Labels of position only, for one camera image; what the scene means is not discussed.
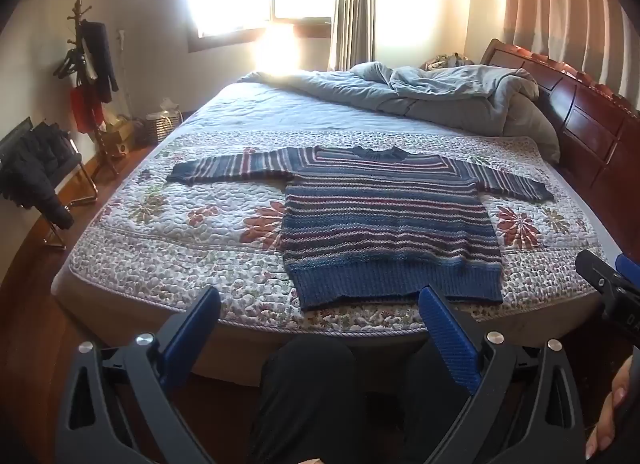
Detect tan curtain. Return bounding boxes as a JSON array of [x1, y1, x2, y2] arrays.
[[465, 0, 640, 112]]

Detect grey striped curtain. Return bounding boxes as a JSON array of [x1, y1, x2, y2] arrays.
[[327, 0, 377, 72]]

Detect woven basket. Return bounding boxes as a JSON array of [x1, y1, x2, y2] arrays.
[[144, 98, 184, 145]]

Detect pale blue bed sheet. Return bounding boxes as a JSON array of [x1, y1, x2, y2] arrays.
[[182, 78, 501, 145]]

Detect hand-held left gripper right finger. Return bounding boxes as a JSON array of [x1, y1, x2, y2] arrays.
[[417, 285, 586, 464]]

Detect wooden headboard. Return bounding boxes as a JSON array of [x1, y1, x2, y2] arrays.
[[479, 38, 640, 227]]

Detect grey pillow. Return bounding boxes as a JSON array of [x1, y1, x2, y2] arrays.
[[502, 92, 562, 165]]

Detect red hanging bag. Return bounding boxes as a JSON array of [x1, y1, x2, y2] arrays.
[[70, 86, 107, 134]]

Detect pile of clothes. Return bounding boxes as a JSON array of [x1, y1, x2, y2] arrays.
[[419, 54, 475, 71]]

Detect black clothes hangers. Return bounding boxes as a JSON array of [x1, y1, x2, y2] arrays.
[[53, 50, 87, 80]]

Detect wooden coat rack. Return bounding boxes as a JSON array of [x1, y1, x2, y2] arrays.
[[52, 0, 122, 179]]

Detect blue striped knit sweater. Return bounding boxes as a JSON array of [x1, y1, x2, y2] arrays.
[[166, 145, 555, 312]]

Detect person's black trousers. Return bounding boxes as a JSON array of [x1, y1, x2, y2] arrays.
[[249, 336, 478, 464]]

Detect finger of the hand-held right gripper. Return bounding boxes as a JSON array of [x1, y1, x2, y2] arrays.
[[616, 253, 640, 291], [575, 249, 625, 297]]

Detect floral quilted bedspread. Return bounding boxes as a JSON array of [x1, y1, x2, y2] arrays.
[[67, 131, 608, 339]]

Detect chrome frame chair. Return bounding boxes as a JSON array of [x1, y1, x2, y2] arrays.
[[0, 116, 102, 251]]

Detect black padded jacket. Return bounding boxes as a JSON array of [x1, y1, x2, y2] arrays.
[[0, 121, 84, 231]]

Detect gold box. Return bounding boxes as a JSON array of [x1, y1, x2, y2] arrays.
[[102, 115, 137, 158]]

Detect pale blue duvet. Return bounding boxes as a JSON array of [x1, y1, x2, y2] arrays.
[[239, 62, 542, 139]]

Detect person's right hand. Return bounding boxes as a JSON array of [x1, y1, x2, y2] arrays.
[[585, 366, 633, 461]]

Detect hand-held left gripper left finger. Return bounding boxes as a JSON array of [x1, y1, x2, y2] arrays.
[[55, 286, 223, 464]]

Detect black hanging coat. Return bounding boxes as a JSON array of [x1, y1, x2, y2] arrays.
[[80, 21, 120, 102]]

